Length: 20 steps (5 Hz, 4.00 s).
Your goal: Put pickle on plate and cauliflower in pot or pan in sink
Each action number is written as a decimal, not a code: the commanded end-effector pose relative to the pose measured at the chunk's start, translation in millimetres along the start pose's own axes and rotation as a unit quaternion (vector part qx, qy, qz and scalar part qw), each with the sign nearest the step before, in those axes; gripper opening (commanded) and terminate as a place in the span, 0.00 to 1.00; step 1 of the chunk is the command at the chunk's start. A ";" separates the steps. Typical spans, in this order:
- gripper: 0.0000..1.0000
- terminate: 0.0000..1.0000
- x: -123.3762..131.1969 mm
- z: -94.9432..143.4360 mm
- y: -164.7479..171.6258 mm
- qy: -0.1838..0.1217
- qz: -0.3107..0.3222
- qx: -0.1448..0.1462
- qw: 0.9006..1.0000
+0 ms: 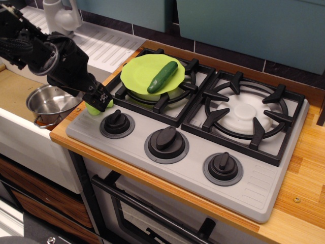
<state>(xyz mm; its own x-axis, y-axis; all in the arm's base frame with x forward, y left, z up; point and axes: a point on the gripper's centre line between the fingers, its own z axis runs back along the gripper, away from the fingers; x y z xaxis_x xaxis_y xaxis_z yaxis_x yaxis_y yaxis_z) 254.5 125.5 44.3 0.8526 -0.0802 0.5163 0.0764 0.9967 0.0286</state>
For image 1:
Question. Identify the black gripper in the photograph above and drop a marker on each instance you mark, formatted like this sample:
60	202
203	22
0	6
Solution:
71	74

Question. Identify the light green toy cauliflower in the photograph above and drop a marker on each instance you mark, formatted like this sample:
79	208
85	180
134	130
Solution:
94	111

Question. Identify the dark green toy pickle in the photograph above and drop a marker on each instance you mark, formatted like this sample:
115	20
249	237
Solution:
161	78

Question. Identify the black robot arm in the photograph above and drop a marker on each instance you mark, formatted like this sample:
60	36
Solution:
52	55

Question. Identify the white toy sink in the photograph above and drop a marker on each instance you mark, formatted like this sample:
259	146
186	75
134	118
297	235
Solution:
31	146

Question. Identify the light green plate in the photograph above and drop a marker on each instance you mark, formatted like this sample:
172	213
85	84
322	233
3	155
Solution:
137	75

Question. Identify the stainless steel pot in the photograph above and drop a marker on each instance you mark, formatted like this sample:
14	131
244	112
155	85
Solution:
50	105

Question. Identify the black left stove knob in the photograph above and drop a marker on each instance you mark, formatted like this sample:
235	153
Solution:
117	125

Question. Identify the black stove knob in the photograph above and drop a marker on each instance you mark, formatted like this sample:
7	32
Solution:
166	146
117	125
223	169

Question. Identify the black left burner grate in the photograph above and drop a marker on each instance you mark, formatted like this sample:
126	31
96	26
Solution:
164	111

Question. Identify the black burner grate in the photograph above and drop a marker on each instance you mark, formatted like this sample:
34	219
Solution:
164	111
289	110

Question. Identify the white left burner cap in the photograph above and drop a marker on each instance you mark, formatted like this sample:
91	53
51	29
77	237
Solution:
172	94

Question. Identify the white burner cap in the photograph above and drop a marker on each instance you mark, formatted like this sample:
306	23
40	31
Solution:
172	94
243	109

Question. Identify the black middle stove knob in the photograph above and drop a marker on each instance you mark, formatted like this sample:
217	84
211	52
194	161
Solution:
166	146

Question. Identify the grey toy faucet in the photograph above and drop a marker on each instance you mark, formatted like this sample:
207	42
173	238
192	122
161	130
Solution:
60	20

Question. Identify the toy oven door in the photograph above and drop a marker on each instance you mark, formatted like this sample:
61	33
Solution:
142	215

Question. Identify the wooden drawer front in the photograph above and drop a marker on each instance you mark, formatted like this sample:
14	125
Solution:
48	201

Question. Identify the grey toy stove top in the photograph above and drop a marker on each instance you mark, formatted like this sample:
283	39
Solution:
253	196

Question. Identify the black right stove knob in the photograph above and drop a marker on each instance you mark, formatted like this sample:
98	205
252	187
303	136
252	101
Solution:
223	169

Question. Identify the white right burner cap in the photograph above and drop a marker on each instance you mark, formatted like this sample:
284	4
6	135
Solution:
243	109

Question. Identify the black right burner grate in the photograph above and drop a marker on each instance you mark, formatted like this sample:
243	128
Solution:
289	110

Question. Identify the black oven door handle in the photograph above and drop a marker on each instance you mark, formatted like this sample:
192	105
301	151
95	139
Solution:
108	185

